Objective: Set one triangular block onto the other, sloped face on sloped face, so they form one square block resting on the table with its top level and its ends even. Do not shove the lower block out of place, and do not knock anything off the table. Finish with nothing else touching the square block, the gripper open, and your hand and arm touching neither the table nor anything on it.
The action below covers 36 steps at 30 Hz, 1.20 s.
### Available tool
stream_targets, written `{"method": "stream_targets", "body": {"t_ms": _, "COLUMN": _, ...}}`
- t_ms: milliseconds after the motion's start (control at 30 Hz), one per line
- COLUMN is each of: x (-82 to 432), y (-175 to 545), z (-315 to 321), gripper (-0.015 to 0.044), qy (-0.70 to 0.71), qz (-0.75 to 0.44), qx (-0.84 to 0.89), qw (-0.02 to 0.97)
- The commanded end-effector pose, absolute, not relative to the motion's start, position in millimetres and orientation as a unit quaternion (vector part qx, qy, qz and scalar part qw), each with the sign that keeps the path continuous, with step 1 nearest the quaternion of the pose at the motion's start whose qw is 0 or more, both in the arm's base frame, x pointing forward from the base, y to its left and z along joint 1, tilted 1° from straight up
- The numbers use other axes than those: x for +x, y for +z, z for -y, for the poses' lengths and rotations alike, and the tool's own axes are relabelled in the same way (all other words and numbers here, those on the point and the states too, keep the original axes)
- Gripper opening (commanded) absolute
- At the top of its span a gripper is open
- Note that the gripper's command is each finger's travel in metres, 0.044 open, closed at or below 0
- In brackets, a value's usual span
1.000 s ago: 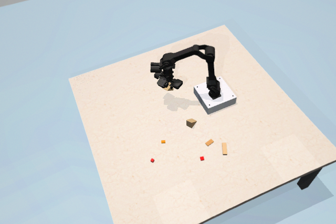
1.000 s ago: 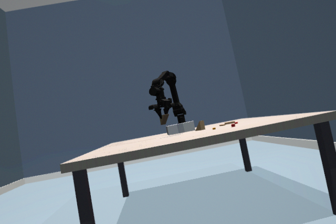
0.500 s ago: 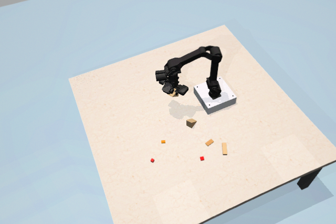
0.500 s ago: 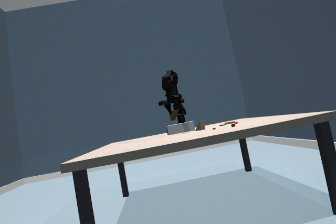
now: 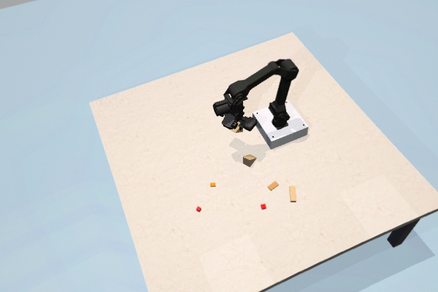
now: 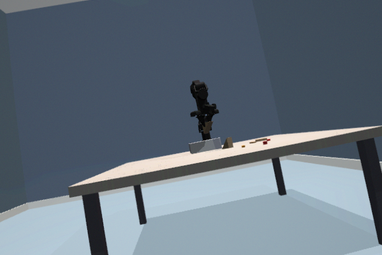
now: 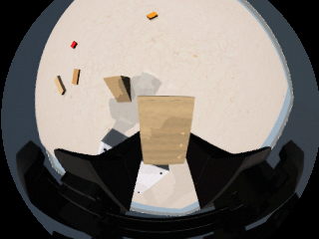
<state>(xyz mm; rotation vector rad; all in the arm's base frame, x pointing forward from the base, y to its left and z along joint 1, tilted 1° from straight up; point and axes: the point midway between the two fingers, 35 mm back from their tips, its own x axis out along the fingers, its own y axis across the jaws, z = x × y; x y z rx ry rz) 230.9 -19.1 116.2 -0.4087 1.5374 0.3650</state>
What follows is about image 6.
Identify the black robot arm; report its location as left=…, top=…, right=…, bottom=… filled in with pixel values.
left=190, top=80, right=216, bottom=141

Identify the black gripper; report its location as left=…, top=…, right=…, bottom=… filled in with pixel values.
left=190, top=101, right=219, bottom=127

